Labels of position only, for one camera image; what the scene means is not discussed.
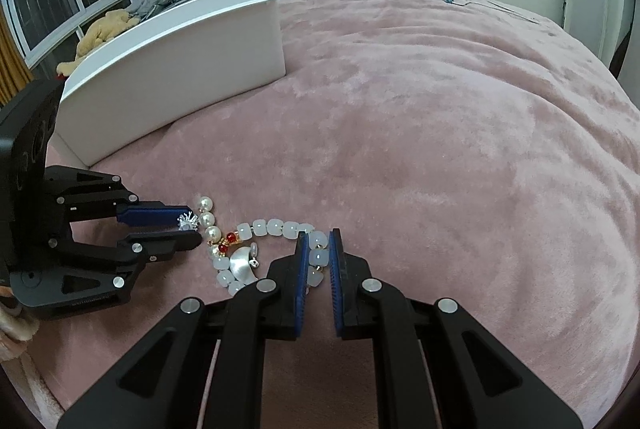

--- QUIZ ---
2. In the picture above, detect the thin silver chain necklace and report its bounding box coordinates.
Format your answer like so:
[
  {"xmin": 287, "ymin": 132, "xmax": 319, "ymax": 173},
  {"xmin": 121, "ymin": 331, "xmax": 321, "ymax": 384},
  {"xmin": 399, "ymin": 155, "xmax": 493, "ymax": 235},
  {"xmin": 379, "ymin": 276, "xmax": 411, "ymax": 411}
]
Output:
[{"xmin": 410, "ymin": 0, "xmax": 542, "ymax": 25}]

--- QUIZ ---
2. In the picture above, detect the silver pearl shell earring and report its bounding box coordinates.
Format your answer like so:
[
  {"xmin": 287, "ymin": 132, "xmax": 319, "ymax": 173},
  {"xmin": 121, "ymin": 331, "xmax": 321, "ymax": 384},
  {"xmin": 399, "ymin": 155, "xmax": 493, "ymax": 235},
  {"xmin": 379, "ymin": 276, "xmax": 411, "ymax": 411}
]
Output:
[{"xmin": 229, "ymin": 246, "xmax": 259, "ymax": 285}]

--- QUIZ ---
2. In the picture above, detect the silver flower brooch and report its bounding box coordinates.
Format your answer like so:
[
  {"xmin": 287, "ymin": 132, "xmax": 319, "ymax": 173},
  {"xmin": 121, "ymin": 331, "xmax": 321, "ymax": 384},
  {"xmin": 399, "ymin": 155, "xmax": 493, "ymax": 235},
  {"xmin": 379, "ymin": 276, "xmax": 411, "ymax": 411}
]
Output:
[{"xmin": 178, "ymin": 210, "xmax": 200, "ymax": 231}]

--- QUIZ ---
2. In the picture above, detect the white plastic storage box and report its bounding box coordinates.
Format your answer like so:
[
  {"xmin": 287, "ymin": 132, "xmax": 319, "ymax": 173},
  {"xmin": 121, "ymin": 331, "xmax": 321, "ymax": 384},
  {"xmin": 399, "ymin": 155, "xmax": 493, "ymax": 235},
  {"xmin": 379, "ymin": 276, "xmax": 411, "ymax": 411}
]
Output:
[{"xmin": 51, "ymin": 0, "xmax": 285, "ymax": 168}]

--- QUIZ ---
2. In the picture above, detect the yellow plush toy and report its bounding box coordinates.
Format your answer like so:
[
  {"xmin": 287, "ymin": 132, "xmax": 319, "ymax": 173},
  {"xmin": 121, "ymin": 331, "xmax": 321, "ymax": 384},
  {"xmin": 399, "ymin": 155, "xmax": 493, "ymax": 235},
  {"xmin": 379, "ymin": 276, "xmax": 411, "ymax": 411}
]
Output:
[{"xmin": 56, "ymin": 10, "xmax": 140, "ymax": 79}]

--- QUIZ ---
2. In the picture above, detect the white square bead bracelet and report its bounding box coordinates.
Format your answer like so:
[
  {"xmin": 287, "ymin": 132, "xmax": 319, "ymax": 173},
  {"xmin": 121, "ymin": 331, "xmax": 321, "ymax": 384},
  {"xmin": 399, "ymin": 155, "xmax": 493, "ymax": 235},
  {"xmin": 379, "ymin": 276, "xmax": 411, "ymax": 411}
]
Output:
[{"xmin": 209, "ymin": 217, "xmax": 332, "ymax": 297}]

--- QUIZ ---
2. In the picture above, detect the pink fuzzy bed blanket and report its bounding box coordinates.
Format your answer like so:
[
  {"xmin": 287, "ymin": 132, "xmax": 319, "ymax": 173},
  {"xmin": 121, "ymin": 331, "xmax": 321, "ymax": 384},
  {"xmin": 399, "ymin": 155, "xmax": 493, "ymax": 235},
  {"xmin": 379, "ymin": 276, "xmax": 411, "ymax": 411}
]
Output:
[{"xmin": 0, "ymin": 0, "xmax": 640, "ymax": 429}]

